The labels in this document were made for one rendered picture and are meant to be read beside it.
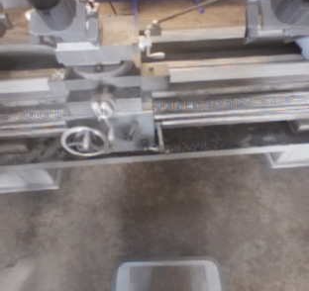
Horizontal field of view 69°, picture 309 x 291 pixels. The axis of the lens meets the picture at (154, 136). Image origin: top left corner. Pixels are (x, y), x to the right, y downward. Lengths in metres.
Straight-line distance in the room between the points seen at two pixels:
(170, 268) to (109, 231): 0.52
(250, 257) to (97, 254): 0.90
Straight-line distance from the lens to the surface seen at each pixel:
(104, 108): 0.88
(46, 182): 1.79
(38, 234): 1.72
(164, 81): 1.05
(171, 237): 1.53
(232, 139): 1.44
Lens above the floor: 1.48
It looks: 51 degrees down
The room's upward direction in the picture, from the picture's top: 2 degrees counter-clockwise
